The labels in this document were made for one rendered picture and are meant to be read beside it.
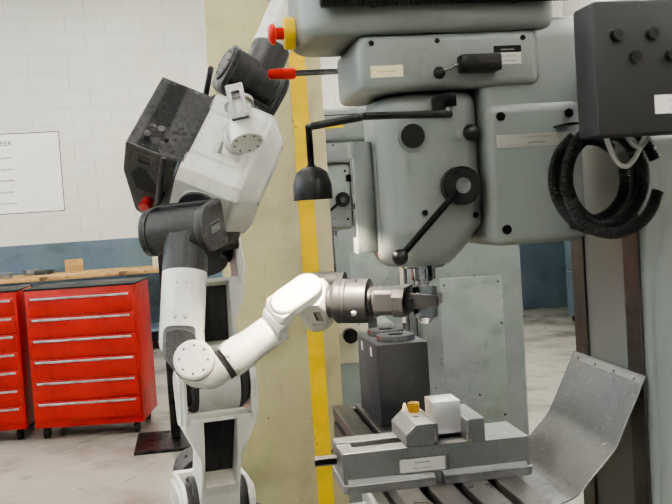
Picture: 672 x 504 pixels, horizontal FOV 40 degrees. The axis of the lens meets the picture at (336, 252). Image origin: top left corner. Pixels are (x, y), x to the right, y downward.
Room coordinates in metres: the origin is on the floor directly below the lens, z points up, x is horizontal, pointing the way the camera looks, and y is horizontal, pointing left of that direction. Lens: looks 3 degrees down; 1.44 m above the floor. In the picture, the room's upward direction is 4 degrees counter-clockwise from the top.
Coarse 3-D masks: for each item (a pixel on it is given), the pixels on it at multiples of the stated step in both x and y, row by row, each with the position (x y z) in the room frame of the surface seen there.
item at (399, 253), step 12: (456, 168) 1.66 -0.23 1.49; (468, 168) 1.67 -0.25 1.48; (444, 180) 1.66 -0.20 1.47; (456, 180) 1.66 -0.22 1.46; (468, 180) 1.66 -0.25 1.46; (480, 180) 1.67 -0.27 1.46; (444, 192) 1.66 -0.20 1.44; (456, 192) 1.66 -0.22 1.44; (468, 192) 1.66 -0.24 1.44; (444, 204) 1.65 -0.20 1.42; (456, 204) 1.67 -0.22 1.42; (432, 216) 1.65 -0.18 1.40; (396, 252) 1.64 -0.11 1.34; (408, 252) 1.65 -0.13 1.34; (396, 264) 1.64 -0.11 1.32
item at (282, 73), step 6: (270, 72) 1.83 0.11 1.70; (276, 72) 1.83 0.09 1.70; (282, 72) 1.83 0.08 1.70; (288, 72) 1.83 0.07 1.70; (294, 72) 1.84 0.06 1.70; (300, 72) 1.84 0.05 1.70; (306, 72) 1.84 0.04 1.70; (312, 72) 1.85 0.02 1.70; (318, 72) 1.85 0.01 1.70; (324, 72) 1.85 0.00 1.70; (330, 72) 1.85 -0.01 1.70; (336, 72) 1.85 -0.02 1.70; (270, 78) 1.84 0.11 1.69; (276, 78) 1.84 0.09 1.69; (282, 78) 1.84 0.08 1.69; (288, 78) 1.84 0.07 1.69; (294, 78) 1.84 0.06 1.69
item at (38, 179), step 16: (0, 144) 10.30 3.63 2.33; (16, 144) 10.32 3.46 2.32; (32, 144) 10.35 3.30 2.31; (48, 144) 10.37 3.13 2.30; (0, 160) 10.29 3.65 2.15; (16, 160) 10.32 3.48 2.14; (32, 160) 10.35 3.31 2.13; (48, 160) 10.37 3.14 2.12; (0, 176) 10.29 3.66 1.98; (16, 176) 10.32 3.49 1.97; (32, 176) 10.34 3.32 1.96; (48, 176) 10.37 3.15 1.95; (0, 192) 10.29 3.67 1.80; (16, 192) 10.32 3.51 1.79; (32, 192) 10.34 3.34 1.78; (48, 192) 10.37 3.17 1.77; (0, 208) 10.29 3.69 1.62; (16, 208) 10.31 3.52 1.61; (32, 208) 10.34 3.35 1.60; (48, 208) 10.37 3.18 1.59; (64, 208) 10.39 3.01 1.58
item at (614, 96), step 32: (640, 0) 1.46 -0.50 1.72; (576, 32) 1.51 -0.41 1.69; (608, 32) 1.45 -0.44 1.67; (640, 32) 1.46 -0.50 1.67; (576, 64) 1.51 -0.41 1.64; (608, 64) 1.45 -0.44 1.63; (640, 64) 1.46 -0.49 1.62; (608, 96) 1.45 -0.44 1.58; (640, 96) 1.46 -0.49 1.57; (608, 128) 1.45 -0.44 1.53; (640, 128) 1.46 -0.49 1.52
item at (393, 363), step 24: (360, 336) 2.25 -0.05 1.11; (384, 336) 2.11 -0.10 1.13; (408, 336) 2.11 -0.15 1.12; (360, 360) 2.26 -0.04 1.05; (384, 360) 2.07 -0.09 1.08; (408, 360) 2.08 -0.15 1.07; (360, 384) 2.28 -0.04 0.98; (384, 384) 2.07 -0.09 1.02; (408, 384) 2.08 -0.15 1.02; (384, 408) 2.07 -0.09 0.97
